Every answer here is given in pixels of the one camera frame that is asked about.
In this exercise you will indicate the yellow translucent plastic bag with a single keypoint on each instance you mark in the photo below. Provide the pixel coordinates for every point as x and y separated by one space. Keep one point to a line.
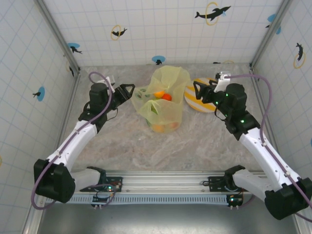
170 75

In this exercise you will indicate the small red fruit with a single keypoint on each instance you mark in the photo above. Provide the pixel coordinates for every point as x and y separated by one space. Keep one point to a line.
167 97

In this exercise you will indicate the grey metal panel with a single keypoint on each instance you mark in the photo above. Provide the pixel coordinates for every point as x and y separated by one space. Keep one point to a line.
165 219

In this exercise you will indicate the controller circuit board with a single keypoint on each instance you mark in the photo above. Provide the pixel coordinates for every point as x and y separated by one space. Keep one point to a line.
235 200
103 197

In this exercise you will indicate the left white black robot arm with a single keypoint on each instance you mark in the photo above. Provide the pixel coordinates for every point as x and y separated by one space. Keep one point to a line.
78 139

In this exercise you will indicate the orange fruit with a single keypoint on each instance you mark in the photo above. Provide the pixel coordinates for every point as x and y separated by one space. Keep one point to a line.
159 128

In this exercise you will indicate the green apple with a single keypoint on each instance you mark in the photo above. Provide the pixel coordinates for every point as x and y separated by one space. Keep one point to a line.
154 110

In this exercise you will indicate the left controller circuit board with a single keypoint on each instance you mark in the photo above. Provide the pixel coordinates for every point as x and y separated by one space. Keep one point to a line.
103 197

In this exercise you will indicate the yellow-orange mandarin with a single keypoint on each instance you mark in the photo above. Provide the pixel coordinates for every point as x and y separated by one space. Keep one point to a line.
159 93

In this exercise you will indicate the aluminium side frame rail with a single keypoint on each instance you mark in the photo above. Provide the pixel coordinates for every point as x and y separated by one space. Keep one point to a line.
260 102
69 107

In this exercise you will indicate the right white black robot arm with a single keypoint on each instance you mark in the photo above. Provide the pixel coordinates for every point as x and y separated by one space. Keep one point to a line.
258 151

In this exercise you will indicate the aluminium mounting rail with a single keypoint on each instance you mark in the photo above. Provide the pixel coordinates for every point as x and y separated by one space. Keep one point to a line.
163 181

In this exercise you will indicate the aluminium frame post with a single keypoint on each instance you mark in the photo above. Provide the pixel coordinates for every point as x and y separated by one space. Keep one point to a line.
268 31
56 34

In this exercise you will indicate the pink peach half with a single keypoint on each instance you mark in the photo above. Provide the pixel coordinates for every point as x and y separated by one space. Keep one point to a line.
173 125

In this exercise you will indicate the yellow white striped plate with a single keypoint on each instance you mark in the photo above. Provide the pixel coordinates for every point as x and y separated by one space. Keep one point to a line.
189 97

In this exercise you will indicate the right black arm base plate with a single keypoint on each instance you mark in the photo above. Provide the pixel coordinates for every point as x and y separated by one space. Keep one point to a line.
215 182

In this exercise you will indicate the dolphin blue circle sticker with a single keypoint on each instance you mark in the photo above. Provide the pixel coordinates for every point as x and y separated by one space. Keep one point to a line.
272 18
158 59
40 93
73 47

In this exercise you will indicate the right controller circuit board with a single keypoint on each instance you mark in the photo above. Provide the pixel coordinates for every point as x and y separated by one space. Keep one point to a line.
235 200

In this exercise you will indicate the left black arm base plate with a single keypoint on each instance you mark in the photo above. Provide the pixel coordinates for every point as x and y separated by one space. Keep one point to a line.
117 181

